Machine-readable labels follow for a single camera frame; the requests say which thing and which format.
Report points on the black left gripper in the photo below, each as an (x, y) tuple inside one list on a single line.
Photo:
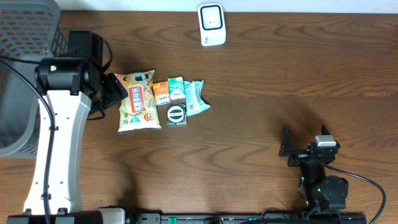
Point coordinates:
[(115, 91)]

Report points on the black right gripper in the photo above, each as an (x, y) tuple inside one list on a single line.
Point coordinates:
[(299, 155)]

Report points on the yellow snack bag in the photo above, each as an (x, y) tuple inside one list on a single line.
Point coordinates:
[(139, 109)]

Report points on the orange tissue pack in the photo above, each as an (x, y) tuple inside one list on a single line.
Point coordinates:
[(161, 93)]

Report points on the green tissue pack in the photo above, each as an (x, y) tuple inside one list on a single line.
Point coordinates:
[(176, 88)]

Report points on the green Zam-Buk box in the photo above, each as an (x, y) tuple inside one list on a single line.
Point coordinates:
[(176, 115)]

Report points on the teal wet wipes pack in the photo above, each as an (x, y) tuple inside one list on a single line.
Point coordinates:
[(194, 102)]

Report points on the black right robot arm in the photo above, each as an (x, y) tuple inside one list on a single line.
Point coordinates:
[(323, 194)]

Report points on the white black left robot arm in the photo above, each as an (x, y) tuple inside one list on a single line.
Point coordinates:
[(69, 88)]

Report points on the white barcode scanner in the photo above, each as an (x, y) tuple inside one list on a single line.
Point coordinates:
[(212, 24)]

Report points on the dark grey plastic basket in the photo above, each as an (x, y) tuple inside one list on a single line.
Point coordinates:
[(30, 31)]

